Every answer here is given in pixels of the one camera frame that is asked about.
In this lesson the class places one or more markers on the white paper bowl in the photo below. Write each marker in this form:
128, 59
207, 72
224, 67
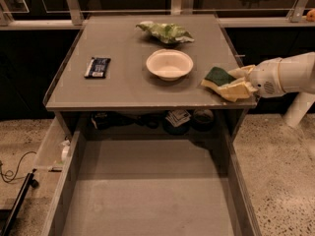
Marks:
169, 65

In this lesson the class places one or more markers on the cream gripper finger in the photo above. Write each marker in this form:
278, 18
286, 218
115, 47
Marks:
242, 72
238, 89

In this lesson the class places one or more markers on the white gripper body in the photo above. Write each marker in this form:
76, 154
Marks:
265, 77

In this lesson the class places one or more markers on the black stand with wheel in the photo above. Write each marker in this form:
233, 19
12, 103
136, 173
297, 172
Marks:
9, 215

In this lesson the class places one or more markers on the orange fruit on ledge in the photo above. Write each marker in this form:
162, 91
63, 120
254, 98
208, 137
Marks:
310, 16

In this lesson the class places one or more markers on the white folded paper packet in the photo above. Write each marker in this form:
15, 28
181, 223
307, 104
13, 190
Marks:
177, 117

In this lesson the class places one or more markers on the black items inside cabinet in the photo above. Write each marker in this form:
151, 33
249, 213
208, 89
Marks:
107, 119

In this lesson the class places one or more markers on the dark round container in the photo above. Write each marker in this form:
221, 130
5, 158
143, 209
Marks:
202, 120

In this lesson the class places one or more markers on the crumpled green chip bag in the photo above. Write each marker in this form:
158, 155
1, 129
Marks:
166, 33

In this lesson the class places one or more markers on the white bottle in bin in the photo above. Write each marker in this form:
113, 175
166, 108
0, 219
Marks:
65, 146

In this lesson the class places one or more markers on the grey cabinet with counter top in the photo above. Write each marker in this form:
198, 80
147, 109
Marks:
115, 66

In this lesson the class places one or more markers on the metal window frame rail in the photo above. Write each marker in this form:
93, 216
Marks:
30, 14

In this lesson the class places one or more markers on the green and yellow sponge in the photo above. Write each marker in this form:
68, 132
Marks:
216, 78

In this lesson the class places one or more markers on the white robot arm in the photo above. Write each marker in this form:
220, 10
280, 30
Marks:
297, 74

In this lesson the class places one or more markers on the open grey top drawer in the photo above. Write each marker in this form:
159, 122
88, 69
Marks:
128, 182

